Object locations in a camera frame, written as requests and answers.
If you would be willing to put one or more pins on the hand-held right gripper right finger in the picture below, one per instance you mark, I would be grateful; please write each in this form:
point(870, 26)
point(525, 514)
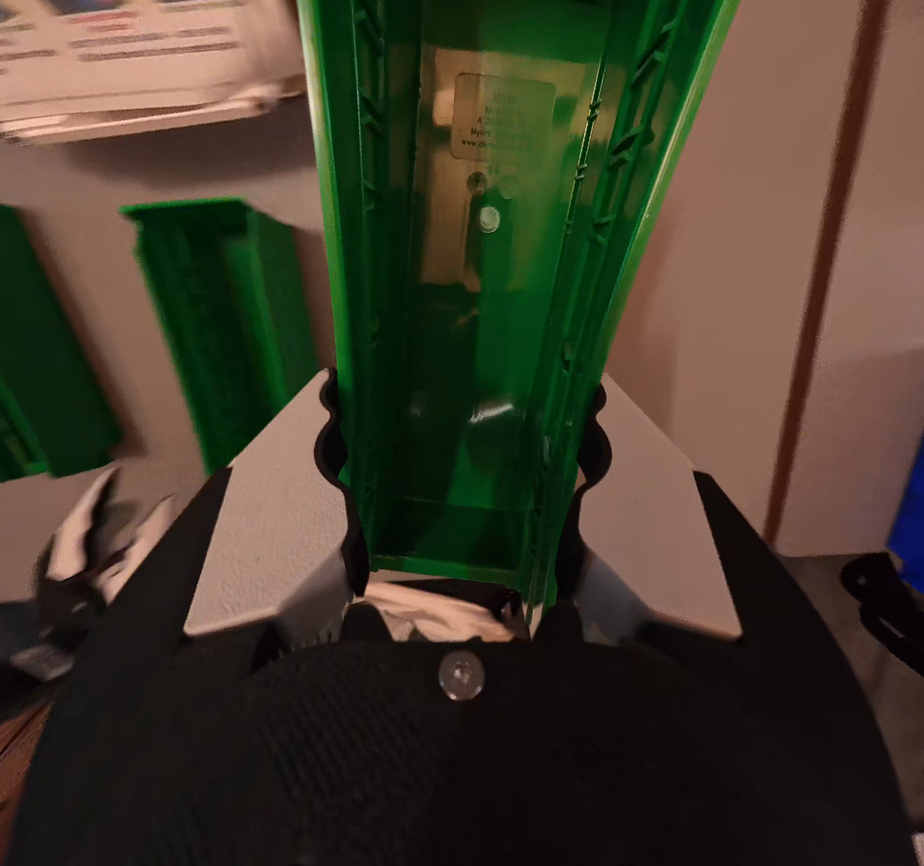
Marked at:
point(657, 549)

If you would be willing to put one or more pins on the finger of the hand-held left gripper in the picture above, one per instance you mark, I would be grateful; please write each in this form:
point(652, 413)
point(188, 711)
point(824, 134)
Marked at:
point(72, 534)
point(137, 541)

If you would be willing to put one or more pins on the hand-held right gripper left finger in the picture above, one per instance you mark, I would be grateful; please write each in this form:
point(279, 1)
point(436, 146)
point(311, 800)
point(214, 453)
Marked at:
point(260, 549)

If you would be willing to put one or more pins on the green plastic bin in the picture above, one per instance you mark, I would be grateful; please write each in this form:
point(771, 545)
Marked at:
point(217, 317)
point(477, 375)
point(44, 361)

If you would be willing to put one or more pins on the white patterned clothing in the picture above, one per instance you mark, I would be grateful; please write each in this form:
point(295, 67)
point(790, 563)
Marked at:
point(433, 609)

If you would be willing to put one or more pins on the blue plastic bin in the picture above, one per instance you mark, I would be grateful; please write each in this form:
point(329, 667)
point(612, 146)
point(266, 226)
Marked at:
point(910, 520)

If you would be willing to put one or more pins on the printed instruction sheet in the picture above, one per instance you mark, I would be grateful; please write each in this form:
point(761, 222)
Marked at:
point(130, 29)

